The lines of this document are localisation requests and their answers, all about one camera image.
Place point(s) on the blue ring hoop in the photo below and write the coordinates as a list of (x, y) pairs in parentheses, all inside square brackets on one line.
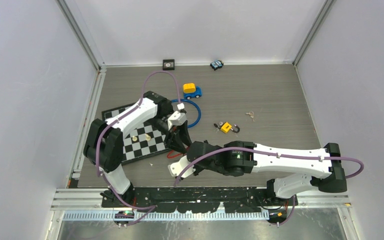
[(192, 110)]

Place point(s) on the perforated metal rail strip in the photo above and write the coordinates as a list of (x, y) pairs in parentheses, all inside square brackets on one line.
[(129, 216)]

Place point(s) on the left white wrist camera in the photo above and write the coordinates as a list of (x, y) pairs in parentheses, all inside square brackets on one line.
[(176, 119)]

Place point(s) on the yellow black padlock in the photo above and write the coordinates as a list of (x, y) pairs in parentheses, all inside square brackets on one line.
[(225, 127)]

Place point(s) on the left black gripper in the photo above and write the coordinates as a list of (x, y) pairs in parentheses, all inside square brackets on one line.
[(177, 137)]

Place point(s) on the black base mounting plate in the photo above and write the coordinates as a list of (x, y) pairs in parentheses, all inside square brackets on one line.
[(246, 199)]

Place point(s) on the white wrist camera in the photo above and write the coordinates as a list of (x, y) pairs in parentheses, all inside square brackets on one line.
[(176, 168), (176, 119)]

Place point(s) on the blue yellow toy car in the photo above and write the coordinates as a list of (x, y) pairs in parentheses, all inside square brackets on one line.
[(190, 90)]

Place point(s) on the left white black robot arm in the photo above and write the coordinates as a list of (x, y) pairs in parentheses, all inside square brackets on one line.
[(104, 146)]

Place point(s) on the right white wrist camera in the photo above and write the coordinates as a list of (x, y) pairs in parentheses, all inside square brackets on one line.
[(176, 168)]

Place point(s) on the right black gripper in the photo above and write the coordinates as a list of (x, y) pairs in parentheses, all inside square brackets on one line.
[(198, 169)]

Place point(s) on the small black square box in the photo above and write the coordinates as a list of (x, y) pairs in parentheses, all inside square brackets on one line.
[(168, 65)]

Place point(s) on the red cable seal tag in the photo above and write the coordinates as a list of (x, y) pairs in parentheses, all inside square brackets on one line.
[(172, 154)]

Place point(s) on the black white chessboard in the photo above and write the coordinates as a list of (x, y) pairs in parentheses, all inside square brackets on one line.
[(142, 149)]

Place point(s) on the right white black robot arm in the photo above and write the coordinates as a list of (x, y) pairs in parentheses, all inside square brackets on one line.
[(309, 169)]

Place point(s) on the black blue owl toy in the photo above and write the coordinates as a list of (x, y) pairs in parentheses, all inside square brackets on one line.
[(217, 64)]

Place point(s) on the light wooden chess pawn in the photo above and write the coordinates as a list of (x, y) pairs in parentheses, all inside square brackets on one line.
[(147, 137)]

